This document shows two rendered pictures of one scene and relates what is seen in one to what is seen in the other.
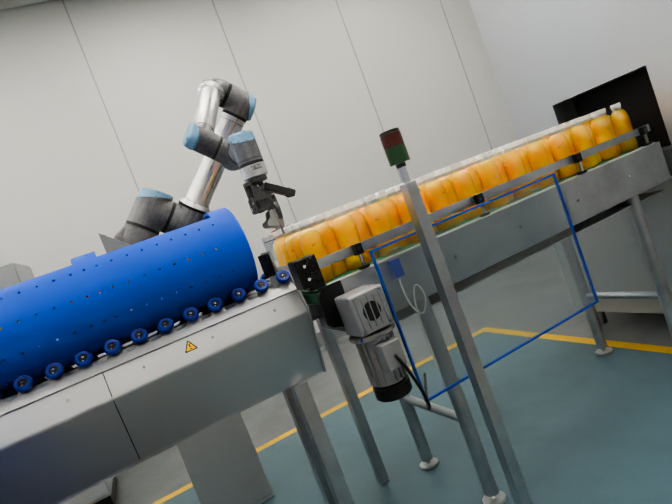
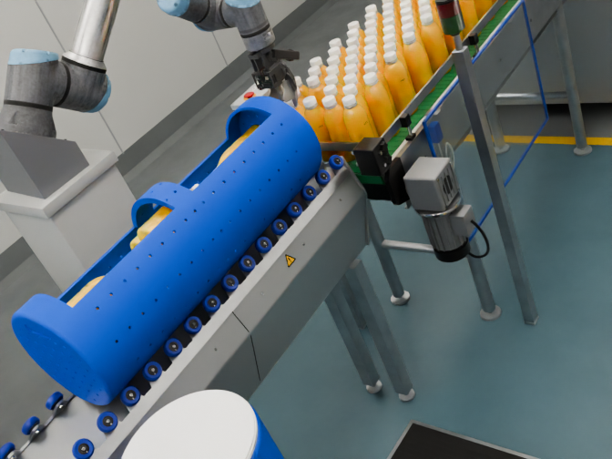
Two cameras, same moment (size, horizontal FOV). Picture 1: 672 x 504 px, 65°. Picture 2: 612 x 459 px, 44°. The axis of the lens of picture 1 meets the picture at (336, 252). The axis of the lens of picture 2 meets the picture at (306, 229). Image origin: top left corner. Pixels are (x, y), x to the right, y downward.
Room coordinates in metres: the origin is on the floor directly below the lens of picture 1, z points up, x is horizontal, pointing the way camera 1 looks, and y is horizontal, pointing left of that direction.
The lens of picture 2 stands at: (-0.13, 0.98, 2.00)
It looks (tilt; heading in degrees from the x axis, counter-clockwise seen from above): 32 degrees down; 341
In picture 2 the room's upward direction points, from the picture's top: 24 degrees counter-clockwise
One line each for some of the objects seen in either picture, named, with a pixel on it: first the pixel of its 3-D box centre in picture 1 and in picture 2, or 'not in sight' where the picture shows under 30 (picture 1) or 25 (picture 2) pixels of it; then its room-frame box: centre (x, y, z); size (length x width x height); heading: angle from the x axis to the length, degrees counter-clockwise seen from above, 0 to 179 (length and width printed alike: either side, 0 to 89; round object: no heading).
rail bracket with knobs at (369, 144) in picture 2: (306, 274); (372, 158); (1.57, 0.11, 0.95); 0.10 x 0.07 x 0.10; 23
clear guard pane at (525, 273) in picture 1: (494, 278); (494, 120); (1.73, -0.46, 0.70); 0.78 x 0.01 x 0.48; 113
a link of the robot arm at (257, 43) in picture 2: (254, 172); (260, 38); (1.85, 0.17, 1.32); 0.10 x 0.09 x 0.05; 23
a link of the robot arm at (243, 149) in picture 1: (245, 149); (246, 10); (1.86, 0.17, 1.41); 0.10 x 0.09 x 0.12; 27
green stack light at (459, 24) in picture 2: (397, 155); (452, 22); (1.55, -0.27, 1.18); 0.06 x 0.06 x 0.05
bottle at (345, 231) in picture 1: (348, 239); (380, 107); (1.71, -0.05, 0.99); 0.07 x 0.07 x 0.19
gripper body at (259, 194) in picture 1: (261, 195); (268, 65); (1.85, 0.18, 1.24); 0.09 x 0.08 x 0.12; 113
